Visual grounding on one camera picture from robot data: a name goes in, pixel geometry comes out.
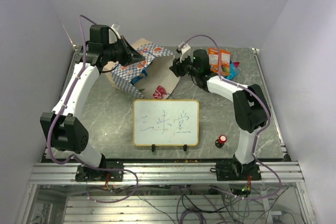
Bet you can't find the small red candy pack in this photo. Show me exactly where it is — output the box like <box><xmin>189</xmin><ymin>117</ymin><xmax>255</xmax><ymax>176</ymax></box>
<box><xmin>152</xmin><ymin>86</ymin><xmax>169</xmax><ymax>100</ymax></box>

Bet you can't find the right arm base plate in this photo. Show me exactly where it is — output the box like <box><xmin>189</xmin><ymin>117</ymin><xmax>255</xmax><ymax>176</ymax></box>
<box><xmin>209</xmin><ymin>159</ymin><xmax>261</xmax><ymax>181</ymax></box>

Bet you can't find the blue white snack bag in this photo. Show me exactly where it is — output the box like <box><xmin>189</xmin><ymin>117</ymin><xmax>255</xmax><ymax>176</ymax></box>
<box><xmin>131</xmin><ymin>70</ymin><xmax>148</xmax><ymax>85</ymax></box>

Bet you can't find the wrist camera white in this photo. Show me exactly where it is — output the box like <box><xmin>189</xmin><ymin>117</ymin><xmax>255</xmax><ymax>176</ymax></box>
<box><xmin>110</xmin><ymin>23</ymin><xmax>121</xmax><ymax>39</ymax></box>
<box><xmin>175</xmin><ymin>42</ymin><xmax>191</xmax><ymax>62</ymax></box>

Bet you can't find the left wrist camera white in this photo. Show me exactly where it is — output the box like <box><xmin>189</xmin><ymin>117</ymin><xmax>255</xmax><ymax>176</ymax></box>
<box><xmin>110</xmin><ymin>23</ymin><xmax>121</xmax><ymax>39</ymax></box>

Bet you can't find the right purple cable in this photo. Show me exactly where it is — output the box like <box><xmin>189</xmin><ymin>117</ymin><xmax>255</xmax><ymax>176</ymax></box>
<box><xmin>178</xmin><ymin>34</ymin><xmax>283</xmax><ymax>200</ymax></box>

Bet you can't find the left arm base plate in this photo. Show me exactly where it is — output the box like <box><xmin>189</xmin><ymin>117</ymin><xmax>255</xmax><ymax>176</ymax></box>
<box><xmin>75</xmin><ymin>161</ymin><xmax>124</xmax><ymax>182</ymax></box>

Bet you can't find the pink snack bag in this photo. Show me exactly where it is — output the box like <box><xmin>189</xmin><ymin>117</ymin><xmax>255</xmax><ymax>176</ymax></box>
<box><xmin>233</xmin><ymin>62</ymin><xmax>240</xmax><ymax>68</ymax></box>

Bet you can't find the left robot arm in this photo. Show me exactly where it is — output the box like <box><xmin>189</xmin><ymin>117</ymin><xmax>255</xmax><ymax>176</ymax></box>
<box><xmin>40</xmin><ymin>24</ymin><xmax>145</xmax><ymax>182</ymax></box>

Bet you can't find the blue checkered paper bag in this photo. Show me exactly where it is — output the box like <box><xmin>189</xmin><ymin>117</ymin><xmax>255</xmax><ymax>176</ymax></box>
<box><xmin>103</xmin><ymin>38</ymin><xmax>180</xmax><ymax>100</ymax></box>

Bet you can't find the white board with yellow frame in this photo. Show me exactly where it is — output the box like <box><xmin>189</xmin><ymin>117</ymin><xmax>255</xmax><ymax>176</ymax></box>
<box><xmin>133</xmin><ymin>99</ymin><xmax>200</xmax><ymax>146</ymax></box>

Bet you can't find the aluminium frame rail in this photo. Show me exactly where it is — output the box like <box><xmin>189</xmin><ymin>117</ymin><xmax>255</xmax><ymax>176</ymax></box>
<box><xmin>28</xmin><ymin>162</ymin><xmax>304</xmax><ymax>185</ymax></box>

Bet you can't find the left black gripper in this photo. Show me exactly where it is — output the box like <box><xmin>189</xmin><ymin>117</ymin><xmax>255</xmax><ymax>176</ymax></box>
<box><xmin>105</xmin><ymin>36</ymin><xmax>146</xmax><ymax>67</ymax></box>

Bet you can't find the orange Fox's fruits candy bag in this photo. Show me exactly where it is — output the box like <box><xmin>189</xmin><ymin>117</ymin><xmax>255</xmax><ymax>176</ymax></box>
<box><xmin>208</xmin><ymin>48</ymin><xmax>231</xmax><ymax>77</ymax></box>

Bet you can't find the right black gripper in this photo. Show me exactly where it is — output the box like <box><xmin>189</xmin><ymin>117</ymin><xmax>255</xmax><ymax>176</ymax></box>
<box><xmin>170</xmin><ymin>52</ymin><xmax>200</xmax><ymax>77</ymax></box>

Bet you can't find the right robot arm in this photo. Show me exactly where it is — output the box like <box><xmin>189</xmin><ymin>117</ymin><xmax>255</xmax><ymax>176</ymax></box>
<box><xmin>170</xmin><ymin>48</ymin><xmax>270</xmax><ymax>180</ymax></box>

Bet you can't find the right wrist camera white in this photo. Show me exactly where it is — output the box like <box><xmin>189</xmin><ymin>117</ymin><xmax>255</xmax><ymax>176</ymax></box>
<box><xmin>175</xmin><ymin>42</ymin><xmax>191</xmax><ymax>62</ymax></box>

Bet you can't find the red emergency stop button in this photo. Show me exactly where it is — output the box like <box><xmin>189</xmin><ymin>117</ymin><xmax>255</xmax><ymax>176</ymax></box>
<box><xmin>215</xmin><ymin>135</ymin><xmax>227</xmax><ymax>148</ymax></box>

